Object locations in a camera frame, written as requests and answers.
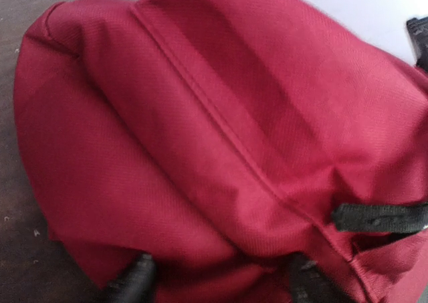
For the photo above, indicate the red student backpack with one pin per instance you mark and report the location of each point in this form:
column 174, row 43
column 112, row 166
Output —
column 221, row 137

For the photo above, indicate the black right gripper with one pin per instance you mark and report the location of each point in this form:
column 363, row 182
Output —
column 417, row 30

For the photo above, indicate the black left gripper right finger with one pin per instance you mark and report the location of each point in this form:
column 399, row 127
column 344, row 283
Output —
column 308, row 284

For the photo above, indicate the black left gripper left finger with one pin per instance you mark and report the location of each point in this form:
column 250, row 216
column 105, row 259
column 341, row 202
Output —
column 135, row 284

